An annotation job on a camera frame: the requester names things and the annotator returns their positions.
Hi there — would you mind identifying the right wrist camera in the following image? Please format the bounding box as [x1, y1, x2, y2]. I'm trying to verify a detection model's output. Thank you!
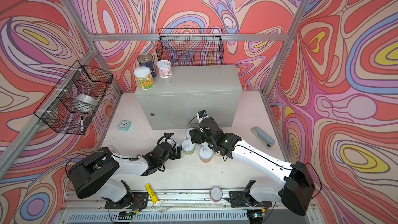
[198, 110, 207, 118]

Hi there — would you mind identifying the yellow glue tube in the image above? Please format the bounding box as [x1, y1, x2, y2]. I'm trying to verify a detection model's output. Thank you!
[145, 184, 159, 204]

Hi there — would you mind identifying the back left pink can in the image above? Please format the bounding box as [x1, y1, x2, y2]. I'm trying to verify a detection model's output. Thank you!
[186, 128, 193, 139]

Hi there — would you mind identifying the left black wire basket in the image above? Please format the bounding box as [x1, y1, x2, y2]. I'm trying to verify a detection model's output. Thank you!
[34, 61, 113, 135]

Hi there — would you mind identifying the back black wire basket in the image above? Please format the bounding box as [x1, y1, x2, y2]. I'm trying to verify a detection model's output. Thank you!
[156, 28, 224, 66]

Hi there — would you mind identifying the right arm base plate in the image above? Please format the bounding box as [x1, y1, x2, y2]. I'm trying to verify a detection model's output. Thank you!
[226, 191, 273, 209]

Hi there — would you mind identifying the green label can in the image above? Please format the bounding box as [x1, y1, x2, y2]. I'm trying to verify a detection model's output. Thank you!
[181, 139, 195, 156]

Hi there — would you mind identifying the black wire basket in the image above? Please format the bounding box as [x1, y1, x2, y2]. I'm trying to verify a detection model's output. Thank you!
[156, 28, 224, 66]
[34, 61, 113, 135]

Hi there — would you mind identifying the black marker pen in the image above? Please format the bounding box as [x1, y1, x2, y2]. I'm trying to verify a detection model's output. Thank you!
[80, 115, 85, 133]

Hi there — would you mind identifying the grey metal cabinet box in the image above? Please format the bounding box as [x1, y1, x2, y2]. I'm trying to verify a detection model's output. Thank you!
[135, 65, 243, 130]

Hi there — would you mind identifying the pink calculator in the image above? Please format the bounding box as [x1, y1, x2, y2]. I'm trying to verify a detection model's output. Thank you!
[107, 145, 120, 155]

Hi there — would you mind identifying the pink label can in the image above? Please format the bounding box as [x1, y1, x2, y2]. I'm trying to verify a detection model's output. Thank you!
[156, 60, 173, 78]

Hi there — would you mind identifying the green yellow peach can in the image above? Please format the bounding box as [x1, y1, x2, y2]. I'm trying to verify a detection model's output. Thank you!
[134, 66, 154, 90]

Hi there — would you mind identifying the silver tape roll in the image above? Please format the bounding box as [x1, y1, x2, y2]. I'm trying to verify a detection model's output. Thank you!
[73, 94, 98, 114]

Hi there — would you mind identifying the pink tape roll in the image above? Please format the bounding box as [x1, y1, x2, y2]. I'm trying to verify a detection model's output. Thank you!
[209, 187, 223, 203]

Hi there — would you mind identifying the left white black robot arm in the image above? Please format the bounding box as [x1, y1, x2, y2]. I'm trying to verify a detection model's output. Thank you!
[67, 140, 182, 209]

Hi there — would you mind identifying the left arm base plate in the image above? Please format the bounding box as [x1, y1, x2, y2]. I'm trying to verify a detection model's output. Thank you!
[105, 191, 149, 211]

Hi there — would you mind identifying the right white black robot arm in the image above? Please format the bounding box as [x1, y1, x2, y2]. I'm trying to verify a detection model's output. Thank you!
[190, 116, 316, 216]

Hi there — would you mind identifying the grey stapler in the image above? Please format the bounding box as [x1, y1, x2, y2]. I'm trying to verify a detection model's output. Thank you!
[251, 127, 275, 149]

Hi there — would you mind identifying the dark blue tin can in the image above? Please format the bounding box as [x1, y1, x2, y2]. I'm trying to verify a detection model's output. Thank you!
[137, 54, 157, 78]

